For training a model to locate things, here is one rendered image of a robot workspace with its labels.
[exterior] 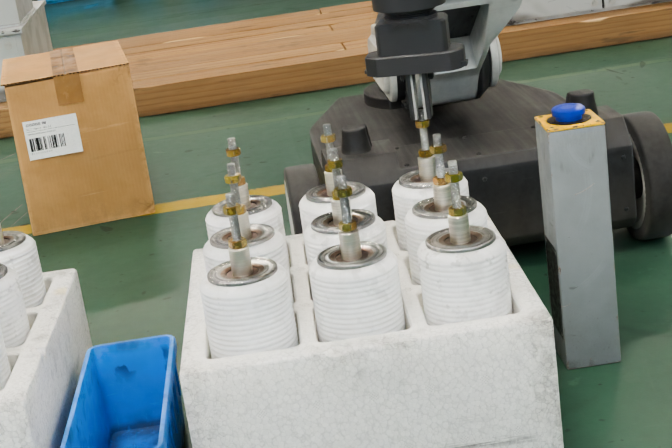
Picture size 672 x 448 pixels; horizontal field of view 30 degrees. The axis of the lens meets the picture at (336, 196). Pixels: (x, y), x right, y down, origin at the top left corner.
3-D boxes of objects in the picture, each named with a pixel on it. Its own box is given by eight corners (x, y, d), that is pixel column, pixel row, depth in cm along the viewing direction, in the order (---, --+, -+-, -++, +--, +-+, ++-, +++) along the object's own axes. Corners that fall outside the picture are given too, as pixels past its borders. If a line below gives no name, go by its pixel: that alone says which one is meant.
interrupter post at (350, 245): (347, 265, 133) (343, 236, 132) (337, 259, 135) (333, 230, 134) (367, 259, 134) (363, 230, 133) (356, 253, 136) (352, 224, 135)
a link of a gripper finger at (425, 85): (424, 121, 153) (418, 71, 151) (426, 114, 156) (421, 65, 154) (437, 119, 153) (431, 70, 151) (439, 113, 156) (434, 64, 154)
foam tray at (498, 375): (214, 372, 171) (192, 248, 166) (496, 329, 172) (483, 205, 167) (206, 527, 134) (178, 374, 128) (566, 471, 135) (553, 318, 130)
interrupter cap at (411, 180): (425, 169, 162) (425, 164, 162) (471, 176, 157) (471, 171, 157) (386, 187, 157) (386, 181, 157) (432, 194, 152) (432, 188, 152)
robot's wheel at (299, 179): (296, 270, 205) (278, 153, 199) (326, 265, 205) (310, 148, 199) (307, 316, 186) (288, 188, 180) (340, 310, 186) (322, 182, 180)
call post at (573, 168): (553, 348, 164) (533, 119, 155) (606, 340, 164) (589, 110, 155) (567, 370, 157) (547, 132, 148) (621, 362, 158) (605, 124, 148)
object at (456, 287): (504, 416, 134) (489, 258, 128) (421, 408, 138) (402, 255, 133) (530, 376, 142) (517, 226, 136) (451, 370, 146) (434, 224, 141)
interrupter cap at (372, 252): (338, 278, 129) (337, 272, 129) (305, 260, 136) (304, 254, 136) (400, 258, 133) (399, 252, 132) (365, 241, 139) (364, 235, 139)
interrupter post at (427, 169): (428, 177, 159) (425, 152, 158) (442, 179, 157) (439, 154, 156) (415, 183, 157) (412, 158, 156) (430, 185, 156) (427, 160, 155)
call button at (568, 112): (549, 121, 154) (547, 105, 153) (581, 116, 154) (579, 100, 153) (556, 129, 150) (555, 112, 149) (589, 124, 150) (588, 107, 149)
